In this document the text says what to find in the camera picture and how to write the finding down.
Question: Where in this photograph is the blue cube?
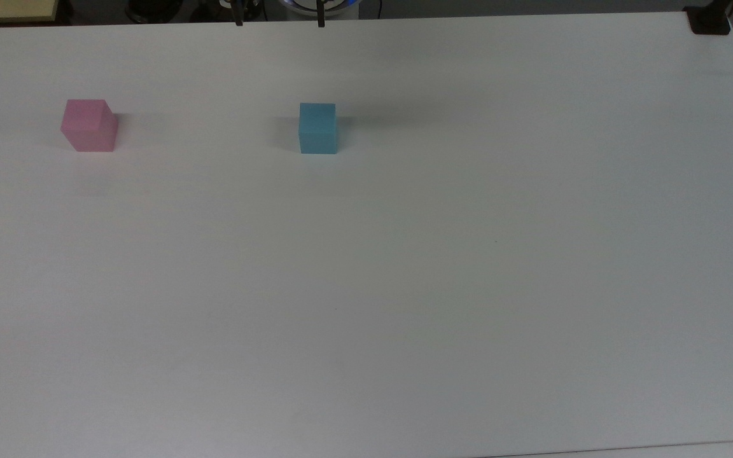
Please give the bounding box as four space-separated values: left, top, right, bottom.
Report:
298 102 338 155

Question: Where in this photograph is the black round stand base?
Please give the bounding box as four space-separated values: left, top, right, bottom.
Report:
126 0 184 21

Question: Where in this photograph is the black clamp mount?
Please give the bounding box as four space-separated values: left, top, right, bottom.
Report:
684 0 733 36

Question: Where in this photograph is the pink cube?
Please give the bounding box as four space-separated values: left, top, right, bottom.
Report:
60 99 119 153

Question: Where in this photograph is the wooden board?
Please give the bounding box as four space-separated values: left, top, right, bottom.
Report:
0 0 62 26

